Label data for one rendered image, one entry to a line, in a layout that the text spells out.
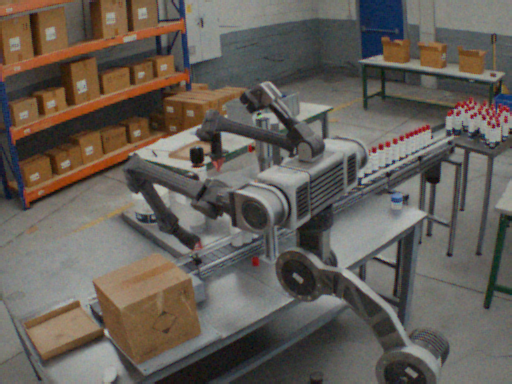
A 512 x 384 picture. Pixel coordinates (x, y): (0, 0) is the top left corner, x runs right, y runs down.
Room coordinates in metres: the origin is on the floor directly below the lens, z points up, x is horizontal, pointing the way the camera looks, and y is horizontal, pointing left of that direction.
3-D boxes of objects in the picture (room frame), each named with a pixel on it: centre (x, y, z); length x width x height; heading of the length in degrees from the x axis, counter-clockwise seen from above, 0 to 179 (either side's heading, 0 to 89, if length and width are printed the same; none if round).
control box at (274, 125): (2.20, -0.06, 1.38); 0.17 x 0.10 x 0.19; 4
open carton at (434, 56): (7.11, -2.76, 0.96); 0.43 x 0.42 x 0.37; 46
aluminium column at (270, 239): (2.11, -0.05, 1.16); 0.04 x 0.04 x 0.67; 39
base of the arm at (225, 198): (1.42, 0.07, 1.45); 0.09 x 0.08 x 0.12; 139
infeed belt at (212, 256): (2.20, 0.08, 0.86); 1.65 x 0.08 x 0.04; 129
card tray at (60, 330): (1.58, 0.85, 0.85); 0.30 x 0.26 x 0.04; 129
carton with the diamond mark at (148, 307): (1.54, 0.44, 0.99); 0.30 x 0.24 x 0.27; 128
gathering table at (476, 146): (3.59, -1.83, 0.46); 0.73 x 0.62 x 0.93; 129
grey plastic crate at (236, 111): (4.50, -0.13, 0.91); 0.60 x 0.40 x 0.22; 142
